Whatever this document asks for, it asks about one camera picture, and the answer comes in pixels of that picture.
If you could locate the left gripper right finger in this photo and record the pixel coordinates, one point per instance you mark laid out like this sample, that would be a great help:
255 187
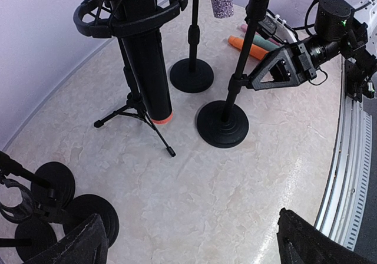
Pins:
300 242

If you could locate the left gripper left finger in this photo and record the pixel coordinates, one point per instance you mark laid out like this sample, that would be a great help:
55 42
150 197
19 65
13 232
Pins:
86 243

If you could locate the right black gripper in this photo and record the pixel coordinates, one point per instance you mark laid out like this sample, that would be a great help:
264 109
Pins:
283 67

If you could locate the teal microphone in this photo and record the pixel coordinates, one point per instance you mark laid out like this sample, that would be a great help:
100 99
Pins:
264 43

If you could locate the pink mic round stand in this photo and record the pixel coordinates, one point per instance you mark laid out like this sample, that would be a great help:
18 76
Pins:
31 238

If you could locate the pink microphone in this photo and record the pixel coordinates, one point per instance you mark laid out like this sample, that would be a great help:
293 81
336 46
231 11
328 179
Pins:
243 27

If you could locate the purple mic round stand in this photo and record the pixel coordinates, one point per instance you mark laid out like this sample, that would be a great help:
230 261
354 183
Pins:
52 181

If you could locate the orange mic round stand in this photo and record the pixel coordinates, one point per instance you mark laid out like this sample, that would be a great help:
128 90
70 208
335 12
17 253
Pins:
223 124

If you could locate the glitter mic round stand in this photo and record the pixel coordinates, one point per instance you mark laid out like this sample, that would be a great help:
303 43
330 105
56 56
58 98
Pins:
192 75

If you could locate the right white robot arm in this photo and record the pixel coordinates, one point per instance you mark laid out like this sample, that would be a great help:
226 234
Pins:
337 32

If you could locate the black microphone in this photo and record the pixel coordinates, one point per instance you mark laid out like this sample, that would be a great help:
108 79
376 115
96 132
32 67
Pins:
137 24

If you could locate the black tripod mic stand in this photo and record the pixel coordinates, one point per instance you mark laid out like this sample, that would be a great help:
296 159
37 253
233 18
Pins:
91 19

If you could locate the aluminium front rail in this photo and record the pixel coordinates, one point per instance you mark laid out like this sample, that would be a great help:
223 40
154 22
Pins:
350 126

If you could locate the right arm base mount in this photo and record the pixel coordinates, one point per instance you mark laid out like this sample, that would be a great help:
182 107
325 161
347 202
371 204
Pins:
358 81

